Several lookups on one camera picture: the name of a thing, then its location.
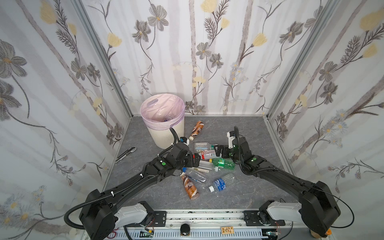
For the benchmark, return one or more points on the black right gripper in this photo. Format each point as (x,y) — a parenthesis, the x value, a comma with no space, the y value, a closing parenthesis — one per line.
(226,150)

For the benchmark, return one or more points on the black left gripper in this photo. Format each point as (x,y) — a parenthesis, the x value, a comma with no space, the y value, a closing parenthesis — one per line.
(195,159)

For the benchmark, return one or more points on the clear bottle red cap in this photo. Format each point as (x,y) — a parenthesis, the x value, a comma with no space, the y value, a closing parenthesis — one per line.
(208,154)

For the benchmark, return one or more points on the clear bottle green cap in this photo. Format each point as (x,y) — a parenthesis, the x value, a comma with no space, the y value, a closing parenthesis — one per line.
(203,146)

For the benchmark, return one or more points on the green plastic bottle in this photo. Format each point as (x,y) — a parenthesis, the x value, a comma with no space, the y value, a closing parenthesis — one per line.
(222,163)

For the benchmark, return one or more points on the clear bottle blue cap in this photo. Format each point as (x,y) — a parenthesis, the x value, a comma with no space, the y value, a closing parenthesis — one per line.
(195,175)

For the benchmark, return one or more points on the clear square bottle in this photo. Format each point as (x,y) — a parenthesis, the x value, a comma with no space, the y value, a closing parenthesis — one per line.
(208,166)

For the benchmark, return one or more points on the brown coffee bottle front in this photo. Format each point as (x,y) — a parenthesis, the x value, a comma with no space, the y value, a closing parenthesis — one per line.
(189,186)

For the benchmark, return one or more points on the brown coffee bottle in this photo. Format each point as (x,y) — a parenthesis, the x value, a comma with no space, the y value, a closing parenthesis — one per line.
(189,186)
(197,129)

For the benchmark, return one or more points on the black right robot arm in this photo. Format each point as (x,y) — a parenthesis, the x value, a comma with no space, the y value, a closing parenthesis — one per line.
(316,206)

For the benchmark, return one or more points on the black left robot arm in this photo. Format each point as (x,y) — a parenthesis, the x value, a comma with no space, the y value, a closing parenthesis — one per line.
(98,215)

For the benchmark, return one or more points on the brown coffee bottle near bin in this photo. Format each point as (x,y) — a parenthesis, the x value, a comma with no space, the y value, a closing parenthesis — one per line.
(197,129)

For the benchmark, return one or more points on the cream plastic waste bin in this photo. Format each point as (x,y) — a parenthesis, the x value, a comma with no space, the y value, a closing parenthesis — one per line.
(161,133)

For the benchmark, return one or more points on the pink bin liner bag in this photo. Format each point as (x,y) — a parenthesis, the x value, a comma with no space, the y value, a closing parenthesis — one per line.
(157,107)

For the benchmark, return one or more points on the clear bottle blue label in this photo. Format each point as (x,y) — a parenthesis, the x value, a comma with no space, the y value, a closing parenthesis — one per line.
(222,183)

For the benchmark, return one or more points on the black round knob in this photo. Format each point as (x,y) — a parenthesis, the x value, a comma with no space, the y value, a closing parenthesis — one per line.
(185,230)

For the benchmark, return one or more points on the small wooden tag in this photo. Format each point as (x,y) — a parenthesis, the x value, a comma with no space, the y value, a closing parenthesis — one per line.
(227,230)

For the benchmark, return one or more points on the red scissors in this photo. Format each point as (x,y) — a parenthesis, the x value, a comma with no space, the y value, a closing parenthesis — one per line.
(112,235)

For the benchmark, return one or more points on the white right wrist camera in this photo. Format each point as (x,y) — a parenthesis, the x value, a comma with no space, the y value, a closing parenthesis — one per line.
(231,136)

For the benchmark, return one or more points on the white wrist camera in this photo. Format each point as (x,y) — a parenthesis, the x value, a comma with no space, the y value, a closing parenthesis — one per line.
(185,140)
(231,136)

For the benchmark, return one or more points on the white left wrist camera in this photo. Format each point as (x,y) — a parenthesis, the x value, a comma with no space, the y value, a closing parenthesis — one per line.
(185,140)

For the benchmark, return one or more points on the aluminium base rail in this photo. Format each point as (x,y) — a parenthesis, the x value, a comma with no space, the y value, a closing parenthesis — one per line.
(205,225)

